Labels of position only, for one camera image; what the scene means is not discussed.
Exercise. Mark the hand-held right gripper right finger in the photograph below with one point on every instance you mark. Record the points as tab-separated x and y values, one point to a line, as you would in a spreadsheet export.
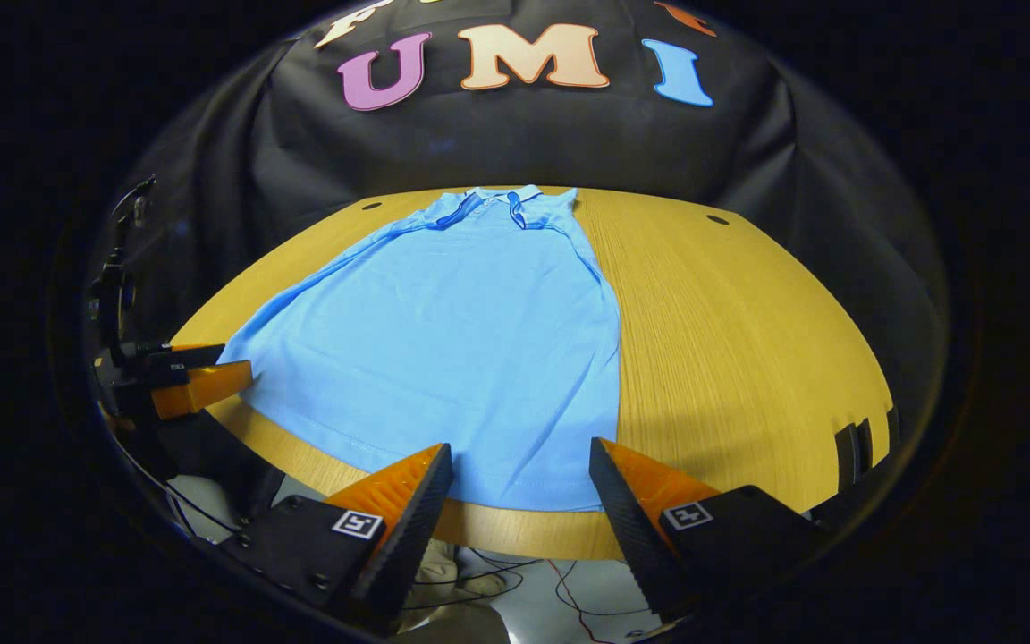
636	537

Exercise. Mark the light blue polo T-shirt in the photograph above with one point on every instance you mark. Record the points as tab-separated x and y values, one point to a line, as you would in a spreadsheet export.
461	358

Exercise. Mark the black backdrop cloth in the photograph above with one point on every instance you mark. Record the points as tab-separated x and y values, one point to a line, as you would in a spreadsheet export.
524	143

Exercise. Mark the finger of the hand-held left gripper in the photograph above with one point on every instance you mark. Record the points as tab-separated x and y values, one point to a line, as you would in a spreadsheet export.
184	356
206	386

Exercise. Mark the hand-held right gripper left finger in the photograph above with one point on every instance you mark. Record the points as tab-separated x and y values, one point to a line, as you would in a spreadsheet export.
412	537

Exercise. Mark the beige cloth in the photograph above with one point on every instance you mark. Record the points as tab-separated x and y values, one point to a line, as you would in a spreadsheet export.
439	581

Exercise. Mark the black slotted object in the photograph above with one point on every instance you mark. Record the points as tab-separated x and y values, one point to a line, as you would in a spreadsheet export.
848	452

